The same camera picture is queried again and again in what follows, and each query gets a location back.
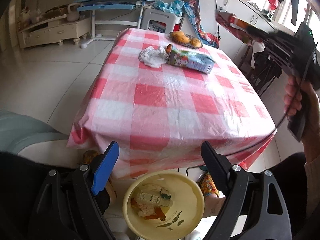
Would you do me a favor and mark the orange sweet potato piece small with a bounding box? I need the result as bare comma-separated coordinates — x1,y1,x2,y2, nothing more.
165,44,172,54

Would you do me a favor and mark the orange fruit right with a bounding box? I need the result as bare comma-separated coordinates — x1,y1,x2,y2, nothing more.
190,38,202,48

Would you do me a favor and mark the white TV cabinet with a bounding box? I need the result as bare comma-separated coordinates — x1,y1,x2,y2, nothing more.
17,15,91,49

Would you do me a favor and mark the white plastic stool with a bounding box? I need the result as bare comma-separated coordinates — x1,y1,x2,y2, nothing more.
140,8,178,34

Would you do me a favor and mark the pink kettlebell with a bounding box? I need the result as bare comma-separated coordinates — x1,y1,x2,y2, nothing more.
67,3,80,22

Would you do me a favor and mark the white tissue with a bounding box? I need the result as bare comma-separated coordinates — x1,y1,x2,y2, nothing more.
138,46,169,68

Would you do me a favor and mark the light blue crumpled cloth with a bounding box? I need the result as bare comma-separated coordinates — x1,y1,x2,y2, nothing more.
153,0,185,17

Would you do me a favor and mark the white window cabinet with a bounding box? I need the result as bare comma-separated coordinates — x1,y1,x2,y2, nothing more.
199,0,275,63

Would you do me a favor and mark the orange fruit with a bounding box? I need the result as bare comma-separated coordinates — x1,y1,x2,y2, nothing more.
190,38,202,48
170,31,190,43

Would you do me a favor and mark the black cable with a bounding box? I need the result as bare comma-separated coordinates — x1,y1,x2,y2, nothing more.
187,55,318,170

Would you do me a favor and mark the blue study desk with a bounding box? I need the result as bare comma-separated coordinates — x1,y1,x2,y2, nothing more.
77,0,154,49

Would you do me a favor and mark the yellow plastic trash bucket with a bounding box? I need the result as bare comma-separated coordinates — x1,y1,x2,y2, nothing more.
123,171,204,239

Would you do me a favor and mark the orange fruit left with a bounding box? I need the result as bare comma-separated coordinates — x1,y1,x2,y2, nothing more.
170,31,190,43

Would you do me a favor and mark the red white checkered tablecloth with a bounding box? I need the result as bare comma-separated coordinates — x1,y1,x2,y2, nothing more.
67,28,275,179

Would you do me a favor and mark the red white snack wrapper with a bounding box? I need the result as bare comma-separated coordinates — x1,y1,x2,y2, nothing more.
215,9,262,46

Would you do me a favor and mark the person's right hand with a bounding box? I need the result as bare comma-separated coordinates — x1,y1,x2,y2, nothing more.
283,75,320,140

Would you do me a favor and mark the colourful hanging bag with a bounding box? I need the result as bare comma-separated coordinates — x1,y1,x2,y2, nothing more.
183,0,220,49

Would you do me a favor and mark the light blue milk carton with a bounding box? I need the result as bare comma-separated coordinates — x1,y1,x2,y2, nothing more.
168,47,215,74

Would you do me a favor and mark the dark fruit bowl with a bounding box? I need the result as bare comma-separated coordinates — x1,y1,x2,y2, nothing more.
169,31,203,49

